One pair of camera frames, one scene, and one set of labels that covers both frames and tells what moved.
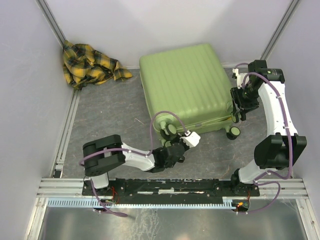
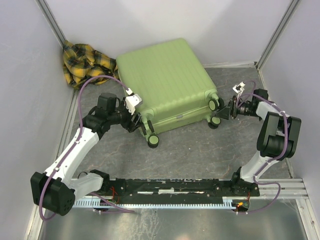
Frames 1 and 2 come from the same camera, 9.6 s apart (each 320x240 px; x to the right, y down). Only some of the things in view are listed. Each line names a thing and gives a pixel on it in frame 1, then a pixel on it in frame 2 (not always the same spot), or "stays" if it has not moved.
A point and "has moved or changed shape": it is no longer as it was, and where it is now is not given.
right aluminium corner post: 280,29 stays
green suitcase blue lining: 186,91 has moved or changed shape
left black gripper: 186,146 to 130,125
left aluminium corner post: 49,17 stays
